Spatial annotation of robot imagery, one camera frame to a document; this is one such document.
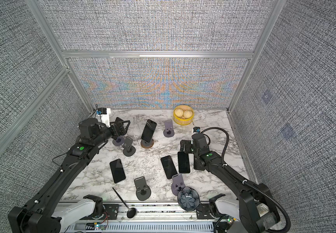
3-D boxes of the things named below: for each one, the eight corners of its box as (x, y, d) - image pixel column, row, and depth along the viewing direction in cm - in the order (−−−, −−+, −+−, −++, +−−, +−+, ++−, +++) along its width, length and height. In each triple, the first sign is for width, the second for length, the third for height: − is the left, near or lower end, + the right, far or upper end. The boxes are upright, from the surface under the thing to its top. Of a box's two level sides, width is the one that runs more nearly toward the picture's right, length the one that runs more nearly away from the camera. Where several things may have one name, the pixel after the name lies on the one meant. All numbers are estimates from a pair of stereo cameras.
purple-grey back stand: (163, 137, 105) (163, 130, 99) (163, 125, 112) (163, 118, 106) (173, 137, 105) (174, 130, 99) (173, 125, 112) (173, 118, 106)
